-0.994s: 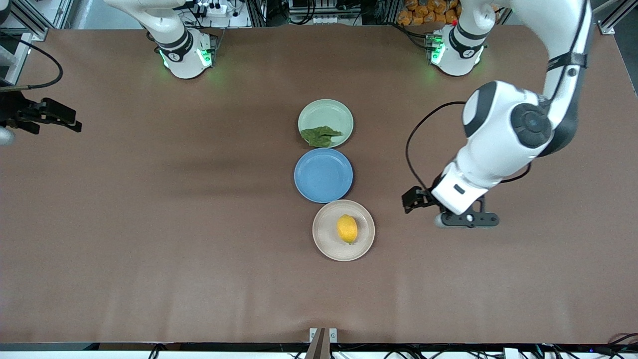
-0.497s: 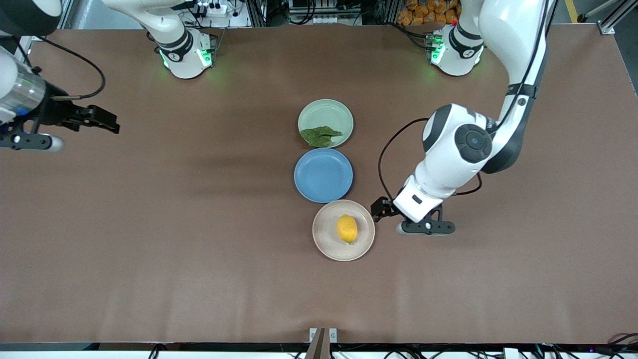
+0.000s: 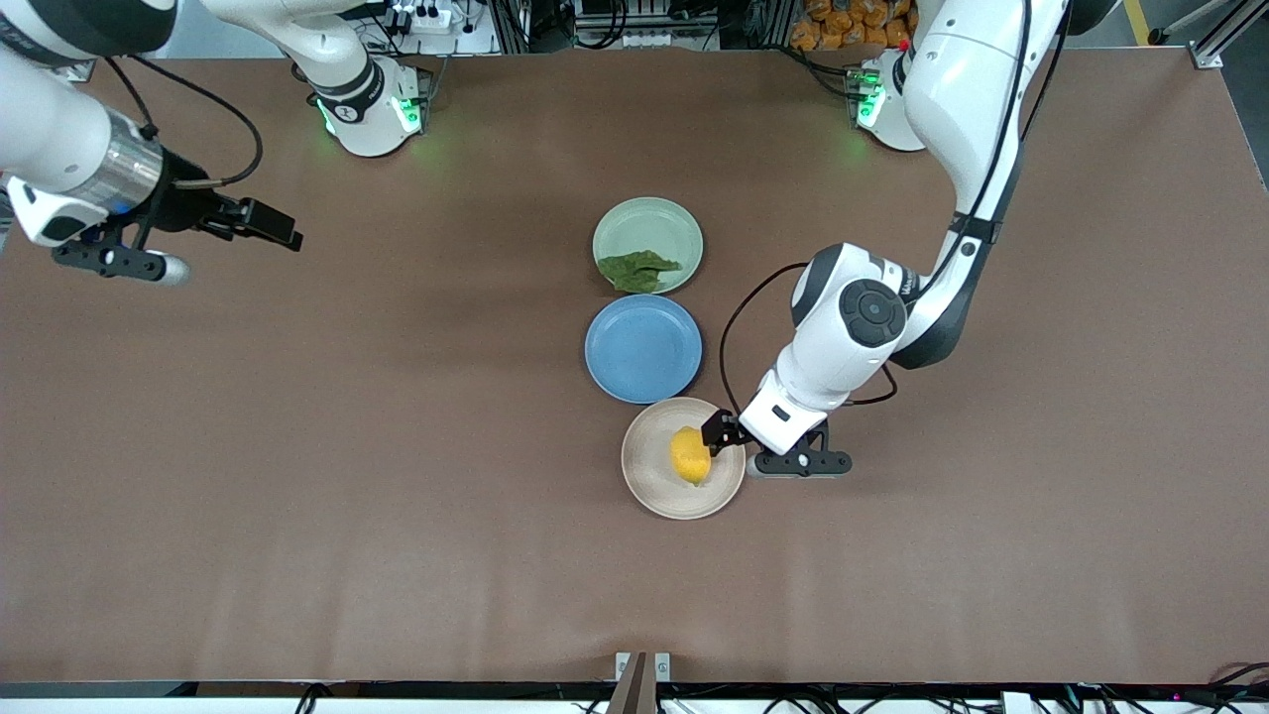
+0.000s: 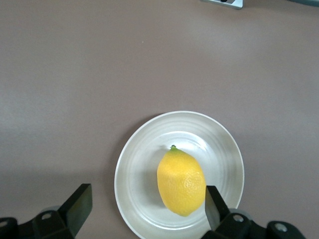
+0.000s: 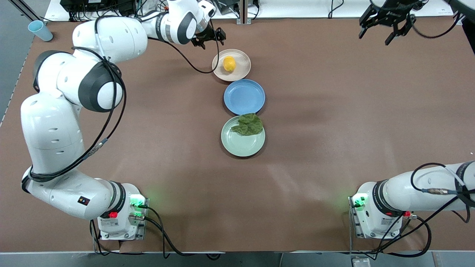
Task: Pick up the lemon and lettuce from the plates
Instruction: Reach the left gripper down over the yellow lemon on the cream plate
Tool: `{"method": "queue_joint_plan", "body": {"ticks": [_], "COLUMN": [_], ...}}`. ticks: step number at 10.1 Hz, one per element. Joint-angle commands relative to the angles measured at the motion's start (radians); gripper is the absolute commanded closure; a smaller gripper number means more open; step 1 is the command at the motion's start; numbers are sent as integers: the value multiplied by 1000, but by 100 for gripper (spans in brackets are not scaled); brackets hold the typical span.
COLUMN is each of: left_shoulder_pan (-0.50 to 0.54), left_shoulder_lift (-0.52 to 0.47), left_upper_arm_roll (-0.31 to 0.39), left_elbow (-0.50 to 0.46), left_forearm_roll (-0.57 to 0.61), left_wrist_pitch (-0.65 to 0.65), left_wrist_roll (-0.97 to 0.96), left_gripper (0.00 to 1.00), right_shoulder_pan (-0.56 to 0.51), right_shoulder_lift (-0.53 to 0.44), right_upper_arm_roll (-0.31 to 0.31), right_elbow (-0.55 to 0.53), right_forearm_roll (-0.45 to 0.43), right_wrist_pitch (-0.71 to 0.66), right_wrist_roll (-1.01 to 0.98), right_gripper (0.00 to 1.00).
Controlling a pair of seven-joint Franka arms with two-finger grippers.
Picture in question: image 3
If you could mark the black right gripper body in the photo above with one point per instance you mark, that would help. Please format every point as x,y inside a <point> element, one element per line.
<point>184,205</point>

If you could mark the yellow lemon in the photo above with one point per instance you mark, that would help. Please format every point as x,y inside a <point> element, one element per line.
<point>689,461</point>

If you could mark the green lettuce leaf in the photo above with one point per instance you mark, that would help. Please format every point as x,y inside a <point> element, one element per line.
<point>634,270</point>

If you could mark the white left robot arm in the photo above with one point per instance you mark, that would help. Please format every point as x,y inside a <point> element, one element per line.
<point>952,89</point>

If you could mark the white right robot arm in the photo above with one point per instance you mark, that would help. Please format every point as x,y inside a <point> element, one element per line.
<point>59,139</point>

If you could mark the beige round plate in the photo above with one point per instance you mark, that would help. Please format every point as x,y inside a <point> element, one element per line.
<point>654,486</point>

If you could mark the blue round plate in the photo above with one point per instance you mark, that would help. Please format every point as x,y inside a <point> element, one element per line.
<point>642,349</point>

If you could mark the light green round plate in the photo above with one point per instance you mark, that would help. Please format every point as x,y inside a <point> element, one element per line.
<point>654,228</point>

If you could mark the white power strip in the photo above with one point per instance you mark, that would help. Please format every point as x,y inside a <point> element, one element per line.
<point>426,15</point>

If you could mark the bag of orange snacks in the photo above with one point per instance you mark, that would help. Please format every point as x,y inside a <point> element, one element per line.
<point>843,25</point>

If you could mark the metal table edge bracket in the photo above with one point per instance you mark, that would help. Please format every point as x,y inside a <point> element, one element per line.
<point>642,679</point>

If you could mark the aluminium frame profile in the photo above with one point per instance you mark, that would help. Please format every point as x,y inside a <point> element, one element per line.
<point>1224,35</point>

